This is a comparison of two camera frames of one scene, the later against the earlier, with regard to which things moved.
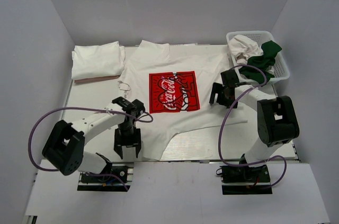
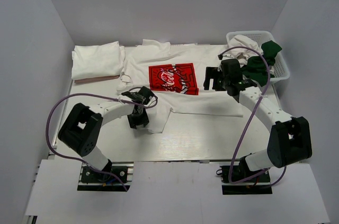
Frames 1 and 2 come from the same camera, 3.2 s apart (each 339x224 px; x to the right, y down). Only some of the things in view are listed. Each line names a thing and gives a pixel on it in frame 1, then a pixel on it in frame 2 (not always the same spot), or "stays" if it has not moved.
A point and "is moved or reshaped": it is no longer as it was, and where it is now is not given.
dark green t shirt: x=264 y=61 stays
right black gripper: x=217 y=88 to x=212 y=72
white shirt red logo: x=174 y=84 is moved or reshaped
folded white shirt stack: x=98 y=61 stays
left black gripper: x=135 y=140 to x=144 y=121
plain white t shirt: x=243 y=48 stays
